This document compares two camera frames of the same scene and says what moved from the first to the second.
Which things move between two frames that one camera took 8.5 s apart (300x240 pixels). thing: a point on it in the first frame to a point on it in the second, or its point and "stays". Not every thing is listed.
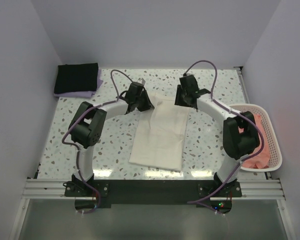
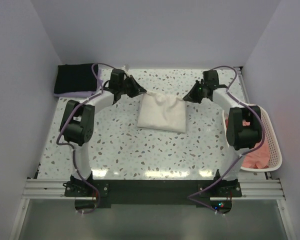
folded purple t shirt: (88, 94) stays
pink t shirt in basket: (262, 160) stays
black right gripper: (178, 101) to (191, 97)
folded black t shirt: (76, 78) stays
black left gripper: (148, 105) to (137, 89)
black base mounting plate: (92, 195) stays
